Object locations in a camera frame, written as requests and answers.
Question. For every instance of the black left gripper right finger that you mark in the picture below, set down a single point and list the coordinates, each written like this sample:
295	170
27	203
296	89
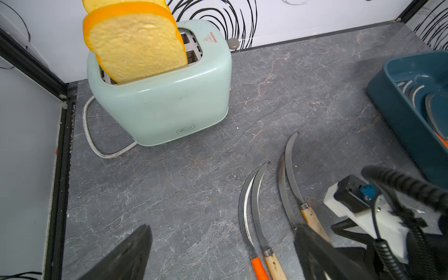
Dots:
320	260

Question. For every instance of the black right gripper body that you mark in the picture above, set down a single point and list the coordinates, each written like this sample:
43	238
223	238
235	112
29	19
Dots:
370	220

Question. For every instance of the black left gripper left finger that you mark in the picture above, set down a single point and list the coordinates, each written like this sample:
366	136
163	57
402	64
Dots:
128	261

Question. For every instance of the wooden handle sickle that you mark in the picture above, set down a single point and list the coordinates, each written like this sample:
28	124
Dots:
436	105
272	262
307	212
284	196

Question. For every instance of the teal plastic storage box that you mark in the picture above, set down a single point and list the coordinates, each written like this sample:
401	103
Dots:
411	124

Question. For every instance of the mint green toaster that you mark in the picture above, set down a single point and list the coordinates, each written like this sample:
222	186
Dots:
166	107

